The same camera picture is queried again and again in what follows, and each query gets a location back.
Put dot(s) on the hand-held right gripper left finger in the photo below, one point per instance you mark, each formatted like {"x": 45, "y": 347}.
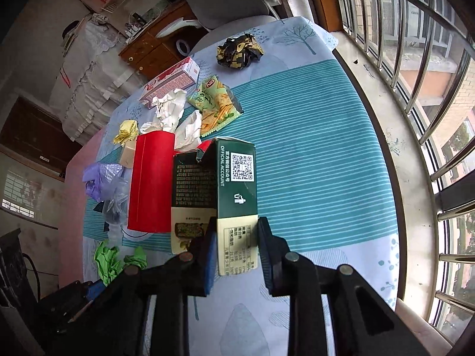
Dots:
{"x": 209, "y": 263}

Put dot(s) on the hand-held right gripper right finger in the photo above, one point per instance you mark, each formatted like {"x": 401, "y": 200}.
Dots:
{"x": 265, "y": 263}

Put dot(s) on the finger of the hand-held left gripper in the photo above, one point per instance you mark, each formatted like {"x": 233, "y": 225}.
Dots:
{"x": 96, "y": 290}

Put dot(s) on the dark green carton box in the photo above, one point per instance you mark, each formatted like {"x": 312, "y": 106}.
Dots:
{"x": 230, "y": 193}

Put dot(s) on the clear plastic bag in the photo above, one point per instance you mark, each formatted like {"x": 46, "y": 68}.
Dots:
{"x": 113, "y": 206}

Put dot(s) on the green crumpled paper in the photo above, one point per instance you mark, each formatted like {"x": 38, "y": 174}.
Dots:
{"x": 107, "y": 259}

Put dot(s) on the dark furniture piece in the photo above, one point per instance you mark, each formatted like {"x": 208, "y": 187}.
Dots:
{"x": 13, "y": 256}

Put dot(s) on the red box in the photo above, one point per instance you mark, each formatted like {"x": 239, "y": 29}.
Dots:
{"x": 150, "y": 185}

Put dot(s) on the pink cloth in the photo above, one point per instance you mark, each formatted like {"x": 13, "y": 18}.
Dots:
{"x": 74, "y": 193}

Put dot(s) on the purple plastic bag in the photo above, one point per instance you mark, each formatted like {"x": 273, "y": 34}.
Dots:
{"x": 100, "y": 180}

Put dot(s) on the white crumpled tissue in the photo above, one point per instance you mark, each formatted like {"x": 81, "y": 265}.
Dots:
{"x": 189, "y": 129}
{"x": 169, "y": 107}

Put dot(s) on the teal tree print tablecloth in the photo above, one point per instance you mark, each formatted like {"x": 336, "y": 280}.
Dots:
{"x": 315, "y": 137}

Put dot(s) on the small beige box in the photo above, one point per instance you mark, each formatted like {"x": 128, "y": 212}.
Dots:
{"x": 128, "y": 154}

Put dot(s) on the yellow crumpled wrapper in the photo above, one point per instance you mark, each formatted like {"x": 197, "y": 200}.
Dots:
{"x": 127, "y": 131}

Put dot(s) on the beige seat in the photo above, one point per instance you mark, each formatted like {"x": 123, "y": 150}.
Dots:
{"x": 415, "y": 322}

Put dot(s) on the green snack packet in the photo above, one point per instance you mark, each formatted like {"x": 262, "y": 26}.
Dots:
{"x": 211, "y": 96}

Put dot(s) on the pink milk carton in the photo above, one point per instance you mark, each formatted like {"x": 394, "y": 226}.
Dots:
{"x": 170, "y": 81}

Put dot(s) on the white lace cloth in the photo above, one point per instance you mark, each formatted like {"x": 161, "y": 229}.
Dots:
{"x": 92, "y": 81}

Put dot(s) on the metal window grille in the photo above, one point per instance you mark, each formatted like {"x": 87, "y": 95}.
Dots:
{"x": 452, "y": 165}

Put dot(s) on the black gold crumpled wrapper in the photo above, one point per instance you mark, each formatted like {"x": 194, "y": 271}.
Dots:
{"x": 239, "y": 50}

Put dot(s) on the wooden drawer cabinet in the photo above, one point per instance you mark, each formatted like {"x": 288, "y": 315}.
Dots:
{"x": 148, "y": 50}

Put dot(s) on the grey office chair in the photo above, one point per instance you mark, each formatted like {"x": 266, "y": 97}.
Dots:
{"x": 230, "y": 0}

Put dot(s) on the wooden window frame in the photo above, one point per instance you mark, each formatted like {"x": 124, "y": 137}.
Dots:
{"x": 323, "y": 0}

